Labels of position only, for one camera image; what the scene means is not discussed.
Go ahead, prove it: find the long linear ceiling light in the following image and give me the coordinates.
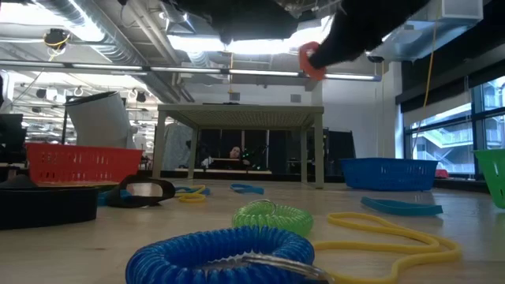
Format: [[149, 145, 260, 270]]
[[0, 60, 383, 83]]

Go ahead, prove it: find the black cabinet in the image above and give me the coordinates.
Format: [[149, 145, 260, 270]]
[[326, 129, 357, 178]]

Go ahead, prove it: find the short yellow rubber band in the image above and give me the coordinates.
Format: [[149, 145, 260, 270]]
[[174, 184, 208, 204]]

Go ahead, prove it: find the blue coil wrist keychain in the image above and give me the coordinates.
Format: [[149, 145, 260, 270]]
[[125, 225, 336, 284]]

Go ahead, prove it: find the black reel with yellow cord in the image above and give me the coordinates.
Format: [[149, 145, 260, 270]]
[[42, 28, 73, 62]]

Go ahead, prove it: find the blue rubber band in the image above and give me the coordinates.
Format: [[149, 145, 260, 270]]
[[230, 182, 265, 196], [360, 196, 444, 217], [96, 189, 133, 207], [174, 185, 212, 197]]

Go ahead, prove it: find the green coil wrist keychain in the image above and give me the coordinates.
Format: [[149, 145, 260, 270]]
[[231, 199, 315, 237]]

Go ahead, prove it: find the sage green perforated metal shelf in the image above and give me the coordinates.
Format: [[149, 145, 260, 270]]
[[151, 103, 326, 190]]

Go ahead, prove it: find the orange coil wrist keychain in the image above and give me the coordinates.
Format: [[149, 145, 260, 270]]
[[297, 40, 328, 82]]

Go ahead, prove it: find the yellow hanging cable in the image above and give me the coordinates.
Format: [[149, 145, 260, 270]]
[[423, 15, 440, 119]]

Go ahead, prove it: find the silver rectangular ventilation duct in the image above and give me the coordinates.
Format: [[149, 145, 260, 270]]
[[366, 0, 484, 63]]

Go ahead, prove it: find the black wide elastic band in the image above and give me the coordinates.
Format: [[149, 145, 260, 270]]
[[105, 174, 177, 209], [0, 186, 99, 231]]

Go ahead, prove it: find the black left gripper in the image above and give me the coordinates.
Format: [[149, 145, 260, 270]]
[[172, 0, 301, 46]]

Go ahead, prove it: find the blue plastic basket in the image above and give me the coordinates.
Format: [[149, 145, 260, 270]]
[[339, 157, 440, 192]]

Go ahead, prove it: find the long yellow rubber band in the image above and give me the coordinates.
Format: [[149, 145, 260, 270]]
[[313, 211, 463, 284]]

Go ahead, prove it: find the silver round ventilation duct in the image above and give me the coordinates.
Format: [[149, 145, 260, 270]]
[[35, 0, 186, 104]]

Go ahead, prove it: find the red plastic basket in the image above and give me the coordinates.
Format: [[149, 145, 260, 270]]
[[25, 142, 144, 185]]

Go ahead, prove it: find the black monitor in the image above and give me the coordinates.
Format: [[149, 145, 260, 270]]
[[0, 113, 28, 163]]

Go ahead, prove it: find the green plastic basket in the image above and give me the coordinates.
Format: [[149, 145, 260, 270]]
[[473, 148, 505, 210]]

